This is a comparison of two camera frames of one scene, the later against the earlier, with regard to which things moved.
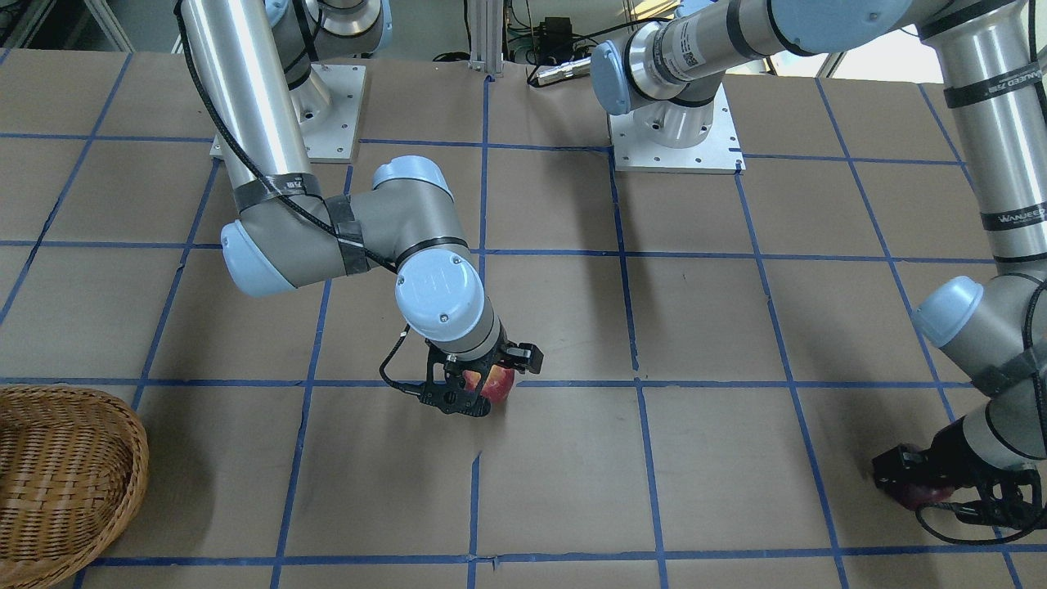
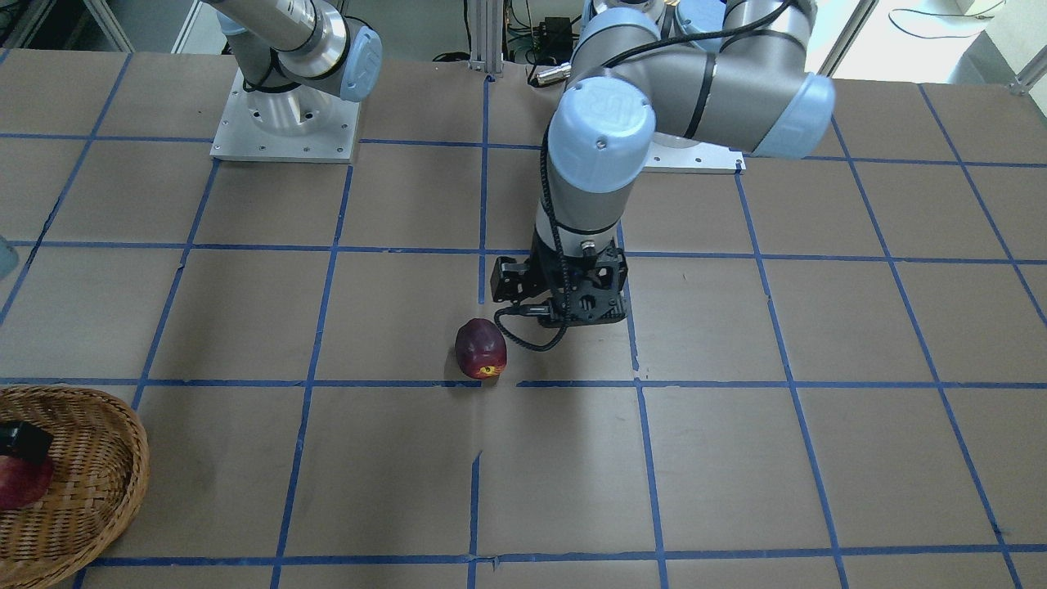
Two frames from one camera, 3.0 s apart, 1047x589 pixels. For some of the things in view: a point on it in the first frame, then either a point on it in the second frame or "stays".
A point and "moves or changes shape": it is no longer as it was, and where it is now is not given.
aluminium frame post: [486, 36] stays
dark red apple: [914, 496] moves or changes shape
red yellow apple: [497, 384] to [23, 483]
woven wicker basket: [74, 465] stays
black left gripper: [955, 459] to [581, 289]
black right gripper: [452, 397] to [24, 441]
